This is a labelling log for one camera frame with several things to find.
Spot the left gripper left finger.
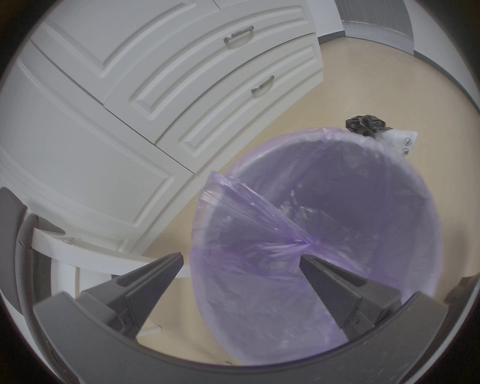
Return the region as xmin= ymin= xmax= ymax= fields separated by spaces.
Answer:
xmin=78 ymin=252 xmax=185 ymax=340

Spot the purple plastic bag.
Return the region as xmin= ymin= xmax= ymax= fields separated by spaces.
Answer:
xmin=189 ymin=127 xmax=444 ymax=367

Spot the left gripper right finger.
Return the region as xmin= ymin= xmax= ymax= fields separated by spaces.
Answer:
xmin=299 ymin=254 xmax=404 ymax=343

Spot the white wardrobe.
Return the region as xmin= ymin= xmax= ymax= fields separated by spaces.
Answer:
xmin=0 ymin=0 xmax=325 ymax=264

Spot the crumpled black plastic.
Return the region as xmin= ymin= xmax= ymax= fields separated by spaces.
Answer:
xmin=345 ymin=115 xmax=393 ymax=140

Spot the white trash bin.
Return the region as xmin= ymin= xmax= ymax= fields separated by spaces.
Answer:
xmin=190 ymin=127 xmax=444 ymax=367

